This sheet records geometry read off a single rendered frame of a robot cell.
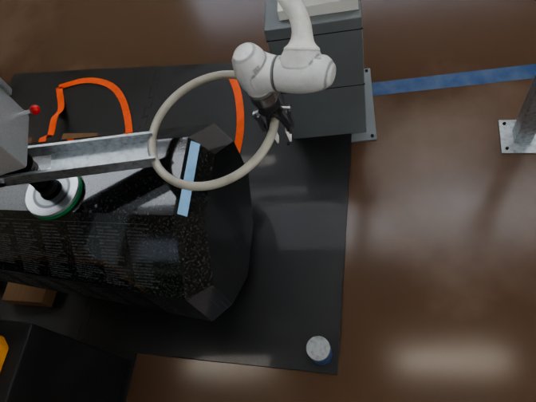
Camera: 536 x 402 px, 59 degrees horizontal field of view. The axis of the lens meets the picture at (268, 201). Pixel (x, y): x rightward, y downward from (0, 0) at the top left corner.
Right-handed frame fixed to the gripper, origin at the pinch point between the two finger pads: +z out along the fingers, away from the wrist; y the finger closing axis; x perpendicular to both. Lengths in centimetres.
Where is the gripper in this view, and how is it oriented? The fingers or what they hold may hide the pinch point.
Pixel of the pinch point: (281, 134)
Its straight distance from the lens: 169.9
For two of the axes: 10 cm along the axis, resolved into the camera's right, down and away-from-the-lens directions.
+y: -9.6, 1.0, 2.7
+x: -0.4, 8.9, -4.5
